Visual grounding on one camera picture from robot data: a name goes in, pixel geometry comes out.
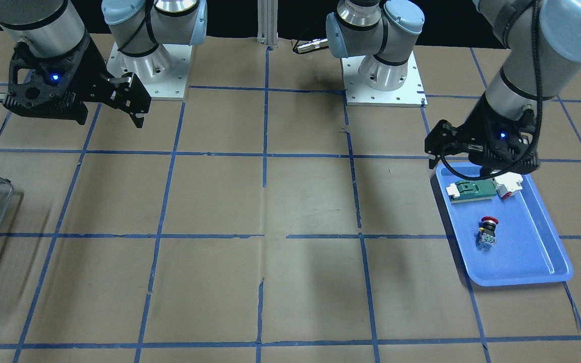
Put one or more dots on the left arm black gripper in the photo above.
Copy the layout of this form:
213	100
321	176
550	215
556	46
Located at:
478	127

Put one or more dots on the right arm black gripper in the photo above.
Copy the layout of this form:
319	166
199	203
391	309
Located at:
92	74

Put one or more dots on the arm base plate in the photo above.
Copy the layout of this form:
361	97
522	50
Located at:
368	82
164	73

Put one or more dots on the green circuit board part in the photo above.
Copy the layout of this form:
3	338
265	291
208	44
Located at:
466	191

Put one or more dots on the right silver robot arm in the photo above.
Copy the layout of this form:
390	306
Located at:
138	27

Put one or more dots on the aluminium frame post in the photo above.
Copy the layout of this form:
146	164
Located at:
267	11

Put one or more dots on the silver cable connector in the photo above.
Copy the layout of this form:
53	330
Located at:
310	46

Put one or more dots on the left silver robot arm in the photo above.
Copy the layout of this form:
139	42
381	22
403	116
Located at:
543	39

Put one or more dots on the blue plastic tray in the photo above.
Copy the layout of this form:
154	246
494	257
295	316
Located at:
528	248

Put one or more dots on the white red connector block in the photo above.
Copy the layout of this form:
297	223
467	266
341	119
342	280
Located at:
508	184

